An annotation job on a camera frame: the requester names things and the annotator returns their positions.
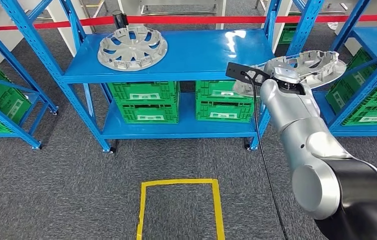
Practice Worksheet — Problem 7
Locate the grey plastic hubcap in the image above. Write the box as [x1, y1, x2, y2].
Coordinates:
[233, 49, 347, 99]
[97, 25, 169, 72]

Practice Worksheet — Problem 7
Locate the red barrier tape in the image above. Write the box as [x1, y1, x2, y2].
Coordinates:
[0, 13, 377, 32]

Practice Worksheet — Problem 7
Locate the white table with chrome bar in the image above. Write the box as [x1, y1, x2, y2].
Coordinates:
[117, 0, 227, 31]

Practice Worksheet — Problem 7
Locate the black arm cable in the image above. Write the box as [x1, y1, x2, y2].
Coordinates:
[240, 71, 288, 240]

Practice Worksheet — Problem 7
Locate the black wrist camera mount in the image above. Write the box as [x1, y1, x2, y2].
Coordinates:
[225, 61, 271, 88]

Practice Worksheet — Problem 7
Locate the black barrier post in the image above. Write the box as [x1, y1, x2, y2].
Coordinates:
[112, 9, 130, 30]

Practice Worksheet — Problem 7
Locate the chrome metal stool frame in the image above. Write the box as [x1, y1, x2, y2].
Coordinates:
[79, 0, 109, 19]

